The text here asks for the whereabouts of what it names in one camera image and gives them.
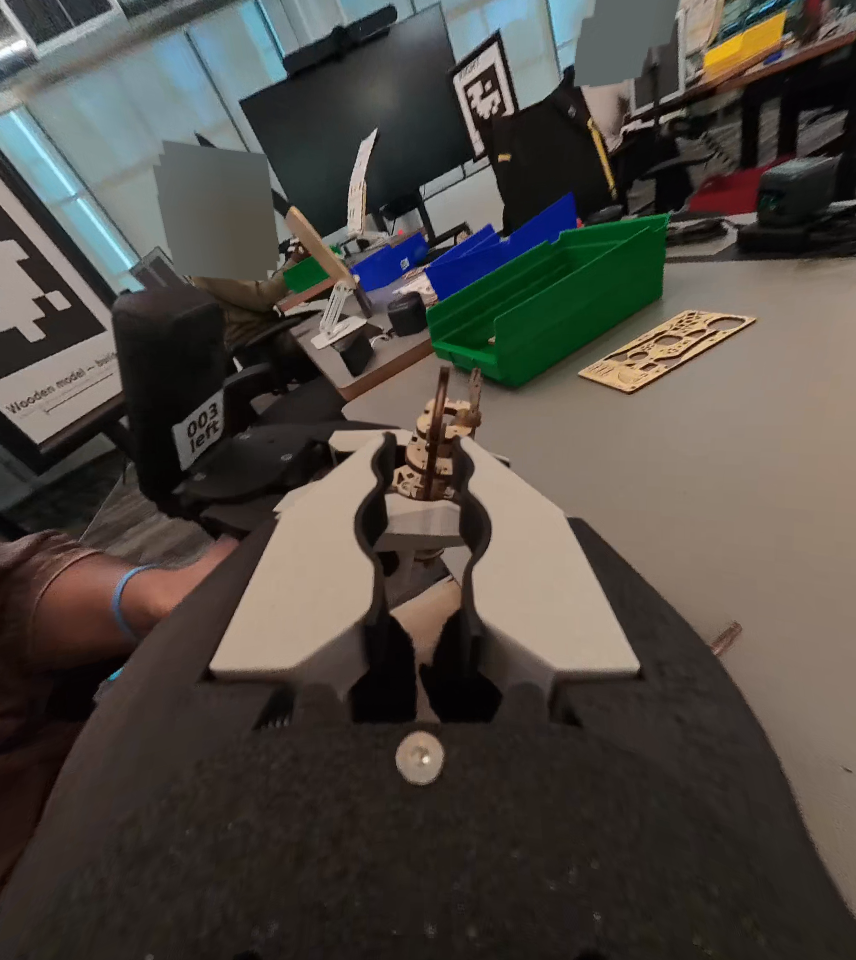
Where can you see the small black case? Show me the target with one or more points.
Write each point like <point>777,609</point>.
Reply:
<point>407,315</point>

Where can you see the black video bar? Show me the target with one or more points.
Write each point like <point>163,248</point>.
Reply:
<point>338,41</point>

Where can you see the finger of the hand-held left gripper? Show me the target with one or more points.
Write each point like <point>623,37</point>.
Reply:
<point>420,525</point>
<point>349,444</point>

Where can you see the white folding stand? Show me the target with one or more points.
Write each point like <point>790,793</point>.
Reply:
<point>338,315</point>

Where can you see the black jacket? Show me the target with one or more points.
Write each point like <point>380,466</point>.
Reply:
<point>548,157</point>

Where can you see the black computer monitor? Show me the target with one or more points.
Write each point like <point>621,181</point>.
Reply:
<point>368,127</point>

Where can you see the blue wristband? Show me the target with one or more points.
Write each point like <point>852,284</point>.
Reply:
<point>121,600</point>

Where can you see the yellow plastic bin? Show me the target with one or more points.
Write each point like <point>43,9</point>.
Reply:
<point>743,45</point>

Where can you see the person's left forearm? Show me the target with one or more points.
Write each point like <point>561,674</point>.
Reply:
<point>180,585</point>

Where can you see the large green plastic bin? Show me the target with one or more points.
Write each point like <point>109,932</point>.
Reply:
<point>548,337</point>

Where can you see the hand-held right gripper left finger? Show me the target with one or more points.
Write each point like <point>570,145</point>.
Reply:
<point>300,592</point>

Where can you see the wood edged background table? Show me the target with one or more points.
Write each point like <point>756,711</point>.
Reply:
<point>810,52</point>

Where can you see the light wooden board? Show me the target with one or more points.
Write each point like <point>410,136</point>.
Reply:
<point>319,244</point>

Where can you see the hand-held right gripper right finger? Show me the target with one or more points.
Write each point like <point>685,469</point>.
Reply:
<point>548,600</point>

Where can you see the black electronic device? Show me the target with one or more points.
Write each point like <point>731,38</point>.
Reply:
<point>795,187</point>

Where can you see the blue plastic bin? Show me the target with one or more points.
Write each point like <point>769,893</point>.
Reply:
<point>518,240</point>
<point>390,262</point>

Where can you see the small green plastic bin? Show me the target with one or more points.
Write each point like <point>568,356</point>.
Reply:
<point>308,276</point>

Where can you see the small framed tag poster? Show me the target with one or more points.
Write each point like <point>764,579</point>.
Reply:
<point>484,94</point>

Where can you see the wooden model assembly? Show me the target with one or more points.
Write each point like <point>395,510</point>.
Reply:
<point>428,435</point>

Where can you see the small wooden part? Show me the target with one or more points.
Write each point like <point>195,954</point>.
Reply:
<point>726,637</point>

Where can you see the large framed tag poster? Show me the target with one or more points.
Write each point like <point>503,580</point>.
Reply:
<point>22,285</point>

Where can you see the laser cut wooden sheet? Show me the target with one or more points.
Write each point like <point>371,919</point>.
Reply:
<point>602,371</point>

